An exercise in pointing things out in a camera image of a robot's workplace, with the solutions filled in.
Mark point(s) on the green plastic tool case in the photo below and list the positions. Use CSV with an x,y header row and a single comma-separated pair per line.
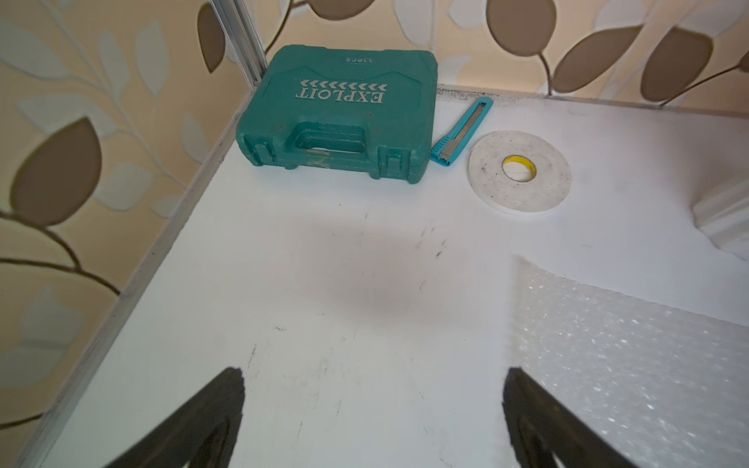
x,y
350,110

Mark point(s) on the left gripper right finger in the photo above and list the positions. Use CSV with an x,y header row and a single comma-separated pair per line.
x,y
544,433

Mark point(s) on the bubble clear cylinder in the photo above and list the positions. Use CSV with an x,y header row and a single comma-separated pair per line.
x,y
662,386

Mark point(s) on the white ribbed vase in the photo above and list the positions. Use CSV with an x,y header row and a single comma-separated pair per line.
x,y
721,214

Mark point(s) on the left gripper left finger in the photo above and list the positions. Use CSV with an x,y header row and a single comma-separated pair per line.
x,y
201,433

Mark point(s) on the silver compact disc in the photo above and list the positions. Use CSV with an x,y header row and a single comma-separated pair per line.
x,y
518,173

